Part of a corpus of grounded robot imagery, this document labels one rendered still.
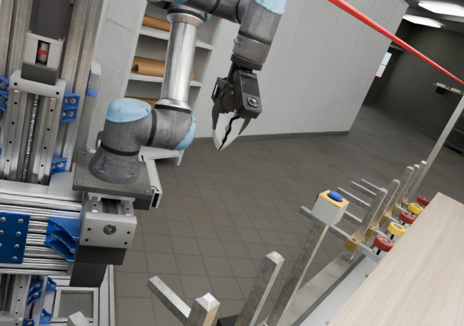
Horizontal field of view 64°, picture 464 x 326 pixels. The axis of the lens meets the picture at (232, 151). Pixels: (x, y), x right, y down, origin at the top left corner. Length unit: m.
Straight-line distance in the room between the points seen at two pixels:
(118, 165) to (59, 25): 0.41
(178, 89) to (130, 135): 0.20
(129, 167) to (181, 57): 0.37
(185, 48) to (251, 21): 0.43
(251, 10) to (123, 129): 0.51
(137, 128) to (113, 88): 2.10
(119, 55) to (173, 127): 2.06
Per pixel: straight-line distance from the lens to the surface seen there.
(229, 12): 0.86
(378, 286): 1.49
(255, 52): 0.79
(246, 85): 0.77
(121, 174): 1.14
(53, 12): 1.12
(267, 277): 0.94
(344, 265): 1.92
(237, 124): 0.83
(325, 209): 1.09
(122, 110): 1.08
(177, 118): 1.13
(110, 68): 3.23
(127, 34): 3.08
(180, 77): 1.16
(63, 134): 1.32
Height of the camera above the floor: 1.60
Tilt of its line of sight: 20 degrees down
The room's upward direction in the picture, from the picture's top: 20 degrees clockwise
